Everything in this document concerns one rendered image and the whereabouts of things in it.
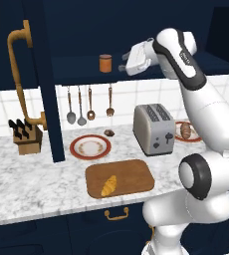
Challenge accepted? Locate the golden cabinet door handle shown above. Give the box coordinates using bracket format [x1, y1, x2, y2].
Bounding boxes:
[6, 19, 49, 131]

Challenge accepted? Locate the dark blue wall cabinet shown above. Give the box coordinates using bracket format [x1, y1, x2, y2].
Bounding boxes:
[0, 0, 229, 93]

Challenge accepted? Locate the golden croissant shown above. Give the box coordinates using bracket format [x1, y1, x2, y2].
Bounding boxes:
[100, 174, 118, 197]

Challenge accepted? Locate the wooden cutting board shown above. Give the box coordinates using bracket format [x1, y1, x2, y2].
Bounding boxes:
[85, 158, 156, 200]

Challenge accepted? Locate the brown chocolate pastry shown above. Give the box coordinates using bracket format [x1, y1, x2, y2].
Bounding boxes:
[103, 128, 116, 138]

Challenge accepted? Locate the dark blue drawer front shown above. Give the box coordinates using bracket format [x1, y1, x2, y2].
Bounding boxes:
[65, 202, 154, 255]

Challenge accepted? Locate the silver toaster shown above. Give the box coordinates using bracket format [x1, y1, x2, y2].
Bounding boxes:
[132, 103, 177, 157]

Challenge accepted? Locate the golden drawer handle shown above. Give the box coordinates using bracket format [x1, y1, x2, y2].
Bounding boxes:
[104, 206, 130, 222]

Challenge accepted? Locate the dark blue cabinet door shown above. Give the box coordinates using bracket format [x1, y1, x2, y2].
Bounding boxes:
[21, 0, 67, 164]

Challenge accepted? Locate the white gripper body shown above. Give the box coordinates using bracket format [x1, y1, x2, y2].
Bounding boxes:
[124, 40, 154, 77]

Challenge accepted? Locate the wooden knife block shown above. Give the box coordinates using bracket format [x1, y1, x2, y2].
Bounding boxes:
[8, 118, 44, 156]

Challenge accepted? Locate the grey spoon with wooden handle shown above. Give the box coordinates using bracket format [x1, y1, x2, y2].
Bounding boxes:
[66, 86, 78, 126]

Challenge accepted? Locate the brown bread roll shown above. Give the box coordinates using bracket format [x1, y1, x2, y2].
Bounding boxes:
[179, 122, 192, 140]

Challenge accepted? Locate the orange jam jar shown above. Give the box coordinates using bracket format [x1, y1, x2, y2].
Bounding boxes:
[99, 54, 114, 74]

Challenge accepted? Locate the red rimmed white plate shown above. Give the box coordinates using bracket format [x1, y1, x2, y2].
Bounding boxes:
[69, 133, 113, 161]
[174, 121, 204, 143]

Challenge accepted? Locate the wooden fork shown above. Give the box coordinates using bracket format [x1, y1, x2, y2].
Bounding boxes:
[106, 84, 116, 119]

